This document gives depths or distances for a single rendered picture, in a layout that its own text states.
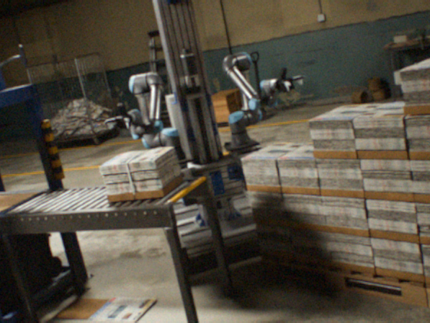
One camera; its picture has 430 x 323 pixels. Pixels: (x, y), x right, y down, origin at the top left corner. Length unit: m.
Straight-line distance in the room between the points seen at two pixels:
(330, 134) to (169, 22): 1.57
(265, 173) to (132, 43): 8.31
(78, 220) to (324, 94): 7.38
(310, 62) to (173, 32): 6.25
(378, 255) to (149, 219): 1.30
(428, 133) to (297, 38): 7.46
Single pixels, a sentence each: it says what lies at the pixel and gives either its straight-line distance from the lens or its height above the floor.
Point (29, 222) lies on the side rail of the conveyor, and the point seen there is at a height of 0.75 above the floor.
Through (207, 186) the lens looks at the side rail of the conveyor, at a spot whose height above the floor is 0.75.
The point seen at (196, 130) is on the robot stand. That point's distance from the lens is 4.19.
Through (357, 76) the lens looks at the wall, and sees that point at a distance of 10.12.
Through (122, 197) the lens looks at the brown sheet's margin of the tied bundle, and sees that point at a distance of 3.42.
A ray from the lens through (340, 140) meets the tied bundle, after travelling 3.23.
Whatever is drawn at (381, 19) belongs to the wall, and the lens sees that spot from 9.96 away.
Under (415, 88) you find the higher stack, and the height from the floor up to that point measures 1.20.
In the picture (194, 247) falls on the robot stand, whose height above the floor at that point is 0.20.
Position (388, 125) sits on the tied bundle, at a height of 1.01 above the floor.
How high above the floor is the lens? 1.66
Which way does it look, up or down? 13 degrees down
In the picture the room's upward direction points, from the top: 12 degrees counter-clockwise
